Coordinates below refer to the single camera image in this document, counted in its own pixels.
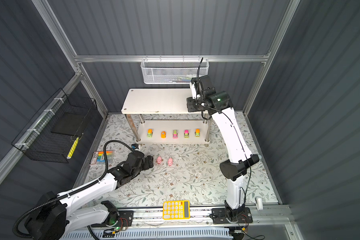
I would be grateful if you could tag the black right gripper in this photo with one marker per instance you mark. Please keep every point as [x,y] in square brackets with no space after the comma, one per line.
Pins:
[189,107]

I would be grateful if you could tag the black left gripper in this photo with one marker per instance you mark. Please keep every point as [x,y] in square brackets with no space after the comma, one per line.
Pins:
[148,165]

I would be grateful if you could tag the green orange mixer truck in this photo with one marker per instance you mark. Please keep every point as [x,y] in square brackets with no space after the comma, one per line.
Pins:
[150,133]

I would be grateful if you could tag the orange toy bulldozer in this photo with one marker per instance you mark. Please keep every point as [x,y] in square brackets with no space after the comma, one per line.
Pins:
[163,134]

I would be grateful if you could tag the green orange toy truck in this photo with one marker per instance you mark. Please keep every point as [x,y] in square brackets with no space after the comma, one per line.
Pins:
[197,133]

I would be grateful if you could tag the green pink mixer truck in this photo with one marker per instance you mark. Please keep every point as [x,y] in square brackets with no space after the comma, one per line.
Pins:
[186,134]

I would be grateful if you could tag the pink green toy truck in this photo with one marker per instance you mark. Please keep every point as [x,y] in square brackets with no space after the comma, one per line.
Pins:
[175,134]

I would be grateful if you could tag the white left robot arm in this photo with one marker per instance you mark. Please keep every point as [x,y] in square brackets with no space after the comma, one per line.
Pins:
[58,214]

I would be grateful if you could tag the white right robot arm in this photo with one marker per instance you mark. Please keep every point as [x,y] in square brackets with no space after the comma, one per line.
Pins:
[220,109]

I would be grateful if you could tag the white two-tier shelf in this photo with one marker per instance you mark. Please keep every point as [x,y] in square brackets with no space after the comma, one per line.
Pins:
[164,110]

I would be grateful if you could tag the pens in white basket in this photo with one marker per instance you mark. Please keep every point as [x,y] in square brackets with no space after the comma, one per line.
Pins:
[180,79]

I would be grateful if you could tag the colourful marker pack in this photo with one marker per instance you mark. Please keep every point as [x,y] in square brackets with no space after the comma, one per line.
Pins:
[98,157]

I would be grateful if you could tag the yellow calculator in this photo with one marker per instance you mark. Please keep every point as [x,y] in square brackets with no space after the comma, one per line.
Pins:
[176,210]

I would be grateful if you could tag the yellow green highlighter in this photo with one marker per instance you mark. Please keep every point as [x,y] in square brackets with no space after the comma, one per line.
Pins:
[73,148]

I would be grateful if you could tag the white wire wall basket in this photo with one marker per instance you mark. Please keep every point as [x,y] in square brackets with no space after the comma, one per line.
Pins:
[156,73]

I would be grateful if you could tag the black wire wall basket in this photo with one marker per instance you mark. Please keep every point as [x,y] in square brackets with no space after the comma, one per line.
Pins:
[50,137]

